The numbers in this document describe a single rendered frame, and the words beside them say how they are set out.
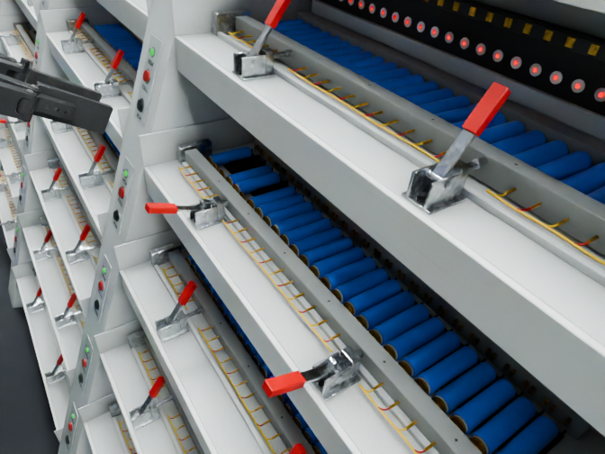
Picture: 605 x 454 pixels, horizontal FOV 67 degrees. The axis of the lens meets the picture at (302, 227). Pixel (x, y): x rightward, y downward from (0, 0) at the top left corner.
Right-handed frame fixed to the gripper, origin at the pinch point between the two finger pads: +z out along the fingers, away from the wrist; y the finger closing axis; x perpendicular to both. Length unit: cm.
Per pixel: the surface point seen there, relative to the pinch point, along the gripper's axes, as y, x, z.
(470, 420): -41.9, 3.0, 21.8
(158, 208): -6.0, 7.0, 10.4
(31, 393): 45, 95, 31
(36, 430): 33, 95, 30
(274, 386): -32.3, 7.1, 9.4
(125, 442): 2, 62, 30
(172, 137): 10.2, 3.4, 17.9
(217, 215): -6.3, 6.5, 18.3
